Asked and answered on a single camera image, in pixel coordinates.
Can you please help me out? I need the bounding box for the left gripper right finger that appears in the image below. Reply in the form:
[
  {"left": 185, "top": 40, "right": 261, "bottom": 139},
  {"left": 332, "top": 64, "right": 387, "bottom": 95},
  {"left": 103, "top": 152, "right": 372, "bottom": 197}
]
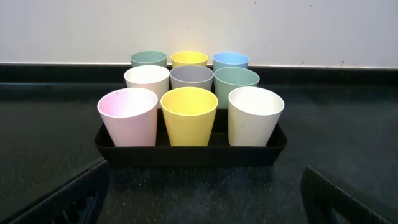
[{"left": 299, "top": 166, "right": 398, "bottom": 224}]

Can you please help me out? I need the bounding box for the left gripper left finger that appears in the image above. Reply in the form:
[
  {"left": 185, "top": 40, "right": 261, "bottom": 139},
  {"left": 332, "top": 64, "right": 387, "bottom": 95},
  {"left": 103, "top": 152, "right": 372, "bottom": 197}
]
[{"left": 0, "top": 158, "right": 111, "bottom": 224}]

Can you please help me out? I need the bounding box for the pink cup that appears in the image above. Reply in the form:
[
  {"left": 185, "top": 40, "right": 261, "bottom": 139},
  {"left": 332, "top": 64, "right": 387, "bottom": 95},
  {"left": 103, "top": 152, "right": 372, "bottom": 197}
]
[{"left": 96, "top": 87, "right": 159, "bottom": 147}]

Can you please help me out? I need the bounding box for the cream cup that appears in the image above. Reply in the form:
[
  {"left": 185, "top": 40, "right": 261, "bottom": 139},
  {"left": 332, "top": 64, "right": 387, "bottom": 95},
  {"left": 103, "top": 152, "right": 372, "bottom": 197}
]
[{"left": 228, "top": 86, "right": 285, "bottom": 147}]

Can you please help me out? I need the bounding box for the yellow cup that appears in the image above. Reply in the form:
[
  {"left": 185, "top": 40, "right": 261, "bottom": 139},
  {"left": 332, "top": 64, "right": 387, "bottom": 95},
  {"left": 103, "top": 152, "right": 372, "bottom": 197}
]
[
  {"left": 160, "top": 86, "right": 219, "bottom": 147},
  {"left": 170, "top": 50, "right": 209, "bottom": 68}
]

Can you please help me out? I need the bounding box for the black tray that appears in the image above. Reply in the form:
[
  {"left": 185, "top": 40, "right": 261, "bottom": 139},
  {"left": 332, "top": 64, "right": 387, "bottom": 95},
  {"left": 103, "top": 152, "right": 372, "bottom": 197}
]
[{"left": 94, "top": 108, "right": 288, "bottom": 167}]

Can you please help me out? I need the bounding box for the white cup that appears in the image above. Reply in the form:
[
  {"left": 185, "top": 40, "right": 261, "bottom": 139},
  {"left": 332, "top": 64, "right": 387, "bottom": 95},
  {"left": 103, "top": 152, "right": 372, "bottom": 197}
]
[{"left": 123, "top": 65, "right": 171, "bottom": 109}]

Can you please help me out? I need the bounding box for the green cup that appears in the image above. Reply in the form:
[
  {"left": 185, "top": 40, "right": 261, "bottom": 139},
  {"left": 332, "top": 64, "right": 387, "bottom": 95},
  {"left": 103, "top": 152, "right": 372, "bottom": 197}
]
[
  {"left": 213, "top": 67, "right": 261, "bottom": 110},
  {"left": 130, "top": 50, "right": 168, "bottom": 68}
]

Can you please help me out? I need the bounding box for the grey cup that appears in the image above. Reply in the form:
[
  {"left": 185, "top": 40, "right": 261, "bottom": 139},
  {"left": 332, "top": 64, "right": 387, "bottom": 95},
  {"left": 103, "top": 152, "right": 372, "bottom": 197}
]
[{"left": 169, "top": 65, "right": 215, "bottom": 91}]

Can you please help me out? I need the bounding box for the blue cup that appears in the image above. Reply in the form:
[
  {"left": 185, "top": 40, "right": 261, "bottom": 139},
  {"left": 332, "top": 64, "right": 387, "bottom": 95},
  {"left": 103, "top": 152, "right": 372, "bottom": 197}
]
[{"left": 212, "top": 52, "right": 250, "bottom": 72}]

